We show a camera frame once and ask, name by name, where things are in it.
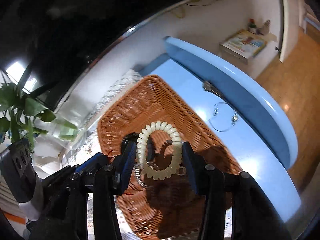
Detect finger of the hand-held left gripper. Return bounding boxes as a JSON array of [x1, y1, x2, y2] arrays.
[[41, 152, 111, 196]]

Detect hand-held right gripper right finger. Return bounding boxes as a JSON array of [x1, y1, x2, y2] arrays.
[[182, 141, 293, 240]]

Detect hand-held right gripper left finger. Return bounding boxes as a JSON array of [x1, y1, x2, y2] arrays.
[[50, 141, 137, 240]]

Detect black smart watch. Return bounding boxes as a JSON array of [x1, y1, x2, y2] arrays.
[[121, 133, 175, 163]]

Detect cream spiral hair tie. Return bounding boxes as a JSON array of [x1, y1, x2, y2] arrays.
[[136, 121, 182, 180]]

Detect brown wicker basket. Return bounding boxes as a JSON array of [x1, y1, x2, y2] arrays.
[[97, 74, 242, 240]]

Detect clear glass vase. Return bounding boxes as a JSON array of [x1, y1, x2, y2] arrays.
[[46, 119, 87, 150]]

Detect clear plastic bangle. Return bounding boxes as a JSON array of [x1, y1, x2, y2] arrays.
[[209, 102, 238, 132]]

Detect green leafy plant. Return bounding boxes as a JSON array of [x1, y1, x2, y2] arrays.
[[0, 72, 57, 150]]

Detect striped woven table mat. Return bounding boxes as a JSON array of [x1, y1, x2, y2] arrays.
[[0, 69, 240, 240]]

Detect metal keys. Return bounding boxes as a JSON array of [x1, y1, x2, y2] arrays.
[[203, 81, 225, 97]]

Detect white small cabinet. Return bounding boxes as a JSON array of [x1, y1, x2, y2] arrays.
[[219, 44, 250, 65]]

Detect colourful picture book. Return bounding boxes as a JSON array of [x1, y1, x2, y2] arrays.
[[224, 29, 267, 57]]

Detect white door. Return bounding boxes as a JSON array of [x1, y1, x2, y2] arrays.
[[277, 0, 307, 63]]

